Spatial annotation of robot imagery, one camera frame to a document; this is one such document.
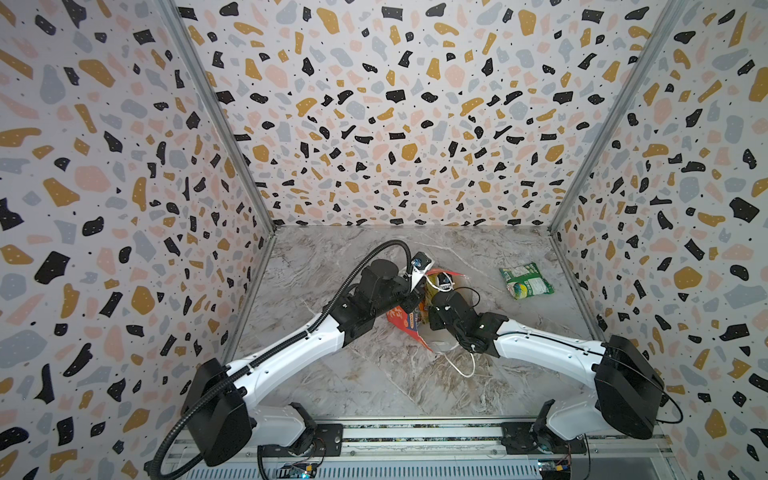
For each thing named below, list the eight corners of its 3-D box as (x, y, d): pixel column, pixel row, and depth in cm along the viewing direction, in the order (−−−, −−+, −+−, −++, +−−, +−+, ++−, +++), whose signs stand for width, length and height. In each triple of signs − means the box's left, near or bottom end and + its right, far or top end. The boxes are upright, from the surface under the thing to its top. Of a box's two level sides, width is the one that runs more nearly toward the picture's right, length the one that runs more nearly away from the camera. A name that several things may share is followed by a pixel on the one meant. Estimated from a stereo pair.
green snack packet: (511, 302, 103) (515, 295, 100) (497, 275, 110) (500, 268, 107) (549, 294, 105) (554, 287, 102) (532, 268, 113) (536, 261, 109)
